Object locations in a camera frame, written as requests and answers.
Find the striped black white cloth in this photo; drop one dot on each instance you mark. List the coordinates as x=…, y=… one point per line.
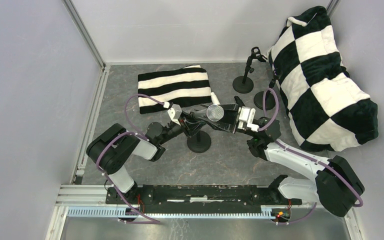
x=188, y=86

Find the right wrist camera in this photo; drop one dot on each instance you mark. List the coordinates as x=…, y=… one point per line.
x=245, y=120

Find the metal corner post left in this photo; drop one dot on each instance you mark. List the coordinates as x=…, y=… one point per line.
x=81, y=27

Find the black mic stand front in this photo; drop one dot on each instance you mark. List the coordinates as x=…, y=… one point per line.
x=199, y=143

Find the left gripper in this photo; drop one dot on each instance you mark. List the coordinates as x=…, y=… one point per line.
x=185, y=120

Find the silver microphone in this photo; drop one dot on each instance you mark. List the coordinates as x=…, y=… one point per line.
x=212, y=113

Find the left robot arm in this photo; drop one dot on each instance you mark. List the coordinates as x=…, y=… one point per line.
x=111, y=150

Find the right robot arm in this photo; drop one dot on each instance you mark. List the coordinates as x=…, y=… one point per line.
x=331, y=182

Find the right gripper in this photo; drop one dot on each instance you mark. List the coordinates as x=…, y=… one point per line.
x=235, y=117

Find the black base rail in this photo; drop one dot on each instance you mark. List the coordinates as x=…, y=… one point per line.
x=206, y=199

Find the white microphone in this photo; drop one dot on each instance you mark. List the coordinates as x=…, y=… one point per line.
x=214, y=99

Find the black mic stand right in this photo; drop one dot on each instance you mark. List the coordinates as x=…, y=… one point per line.
x=265, y=100

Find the black mic stand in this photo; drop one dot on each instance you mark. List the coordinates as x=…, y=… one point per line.
x=199, y=143
x=265, y=100
x=244, y=84

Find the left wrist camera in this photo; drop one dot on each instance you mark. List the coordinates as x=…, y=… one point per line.
x=174, y=112

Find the checkered black white bag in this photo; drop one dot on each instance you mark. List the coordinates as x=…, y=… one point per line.
x=327, y=110

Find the black microphone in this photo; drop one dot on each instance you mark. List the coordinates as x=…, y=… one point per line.
x=239, y=101

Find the black mic stand back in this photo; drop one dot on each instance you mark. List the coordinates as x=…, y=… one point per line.
x=244, y=84

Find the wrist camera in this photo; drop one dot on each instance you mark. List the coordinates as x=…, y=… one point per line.
x=245, y=120
x=174, y=112

